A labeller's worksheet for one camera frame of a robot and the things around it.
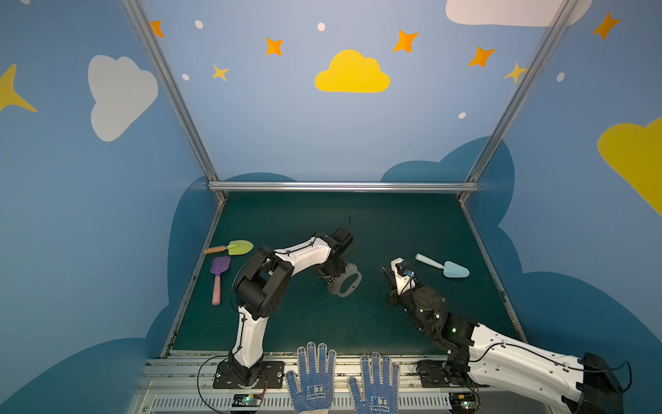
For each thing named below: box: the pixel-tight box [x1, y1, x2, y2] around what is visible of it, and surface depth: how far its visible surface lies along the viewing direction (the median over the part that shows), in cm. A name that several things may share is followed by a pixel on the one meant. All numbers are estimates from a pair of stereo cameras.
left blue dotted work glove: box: [285, 341, 338, 414], surface depth 75 cm
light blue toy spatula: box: [414, 252, 470, 279], surface depth 100 cm
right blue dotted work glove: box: [348, 351, 400, 414], surface depth 73 cm
